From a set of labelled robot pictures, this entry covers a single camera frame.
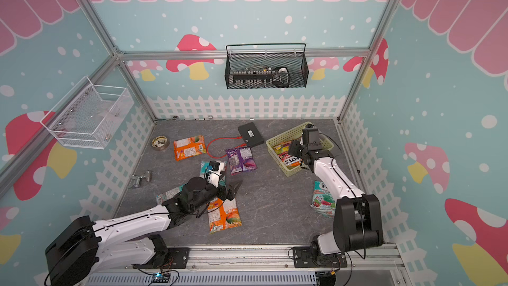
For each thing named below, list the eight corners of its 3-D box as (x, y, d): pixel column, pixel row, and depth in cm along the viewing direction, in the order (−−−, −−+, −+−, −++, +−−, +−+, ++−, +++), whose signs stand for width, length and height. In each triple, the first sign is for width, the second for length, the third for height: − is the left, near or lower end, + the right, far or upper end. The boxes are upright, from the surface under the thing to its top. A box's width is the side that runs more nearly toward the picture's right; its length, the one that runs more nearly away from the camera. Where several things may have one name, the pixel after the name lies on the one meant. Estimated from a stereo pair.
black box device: (248, 148, 109) (247, 145, 107) (238, 129, 118) (237, 126, 116) (264, 142, 112) (264, 139, 110) (253, 124, 121) (253, 121, 119)
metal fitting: (135, 188, 95) (132, 185, 93) (134, 177, 98) (131, 175, 96) (152, 182, 97) (149, 179, 95) (150, 172, 100) (148, 169, 98)
